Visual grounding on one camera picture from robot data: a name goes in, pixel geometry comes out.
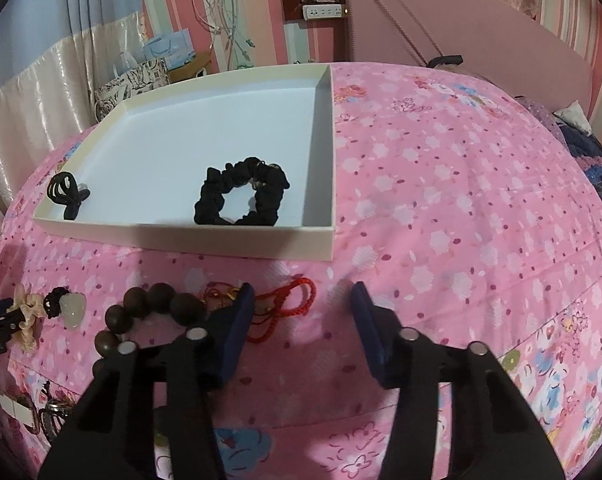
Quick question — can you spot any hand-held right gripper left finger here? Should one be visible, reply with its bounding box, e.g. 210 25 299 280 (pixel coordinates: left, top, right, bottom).
38 282 256 480

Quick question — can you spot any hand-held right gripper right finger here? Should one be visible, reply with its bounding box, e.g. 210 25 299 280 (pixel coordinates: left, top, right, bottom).
350 281 566 480

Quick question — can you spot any cream scrunchie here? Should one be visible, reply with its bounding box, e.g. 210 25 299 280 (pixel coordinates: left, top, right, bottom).
8 284 44 356

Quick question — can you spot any red and gold charm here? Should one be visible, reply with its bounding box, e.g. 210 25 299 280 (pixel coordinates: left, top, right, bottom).
203 282 242 311

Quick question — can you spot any red cord bracelet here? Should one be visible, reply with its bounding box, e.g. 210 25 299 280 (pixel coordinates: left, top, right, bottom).
246 277 318 345

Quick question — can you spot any pale jade pendant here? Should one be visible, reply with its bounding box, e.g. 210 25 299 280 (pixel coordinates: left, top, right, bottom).
42 286 89 331

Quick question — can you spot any brown wooden bead bracelet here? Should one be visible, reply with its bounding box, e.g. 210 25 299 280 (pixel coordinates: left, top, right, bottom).
92 282 209 376

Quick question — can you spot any white cardboard box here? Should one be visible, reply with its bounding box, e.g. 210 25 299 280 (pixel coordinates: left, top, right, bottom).
33 64 338 261

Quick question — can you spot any black scrunchie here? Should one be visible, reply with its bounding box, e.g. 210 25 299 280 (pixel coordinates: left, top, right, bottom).
194 157 290 227

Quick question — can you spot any white satin curtain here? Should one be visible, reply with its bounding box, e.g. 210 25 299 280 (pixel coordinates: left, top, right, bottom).
0 15 146 256

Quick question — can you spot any black and white floral bag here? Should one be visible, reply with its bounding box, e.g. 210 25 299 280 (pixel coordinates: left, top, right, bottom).
95 57 168 121

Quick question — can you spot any purple dotted blanket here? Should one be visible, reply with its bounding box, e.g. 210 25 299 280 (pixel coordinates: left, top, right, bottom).
513 95 566 146

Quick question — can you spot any dark blue quilt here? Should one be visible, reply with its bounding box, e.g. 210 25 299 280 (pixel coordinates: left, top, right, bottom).
561 125 602 241

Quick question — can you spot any brown cardboard box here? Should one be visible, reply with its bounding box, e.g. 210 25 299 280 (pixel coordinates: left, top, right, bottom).
168 55 212 82

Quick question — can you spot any white pillow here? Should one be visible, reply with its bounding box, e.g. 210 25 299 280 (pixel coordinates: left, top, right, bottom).
553 101 594 136

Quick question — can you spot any pink padded headboard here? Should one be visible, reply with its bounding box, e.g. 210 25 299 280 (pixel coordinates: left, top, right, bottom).
342 0 599 126

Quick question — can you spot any blue sheer curtain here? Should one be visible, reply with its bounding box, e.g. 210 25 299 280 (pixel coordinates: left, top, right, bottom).
0 0 146 101

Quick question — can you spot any white power strip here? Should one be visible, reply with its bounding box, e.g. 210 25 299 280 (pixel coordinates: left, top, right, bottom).
302 4 344 22

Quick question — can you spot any black hair tie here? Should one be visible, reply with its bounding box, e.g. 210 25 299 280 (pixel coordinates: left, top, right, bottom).
47 171 90 222

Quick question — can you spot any bundle of white cables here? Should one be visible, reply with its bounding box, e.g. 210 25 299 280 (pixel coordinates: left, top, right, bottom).
191 0 256 68

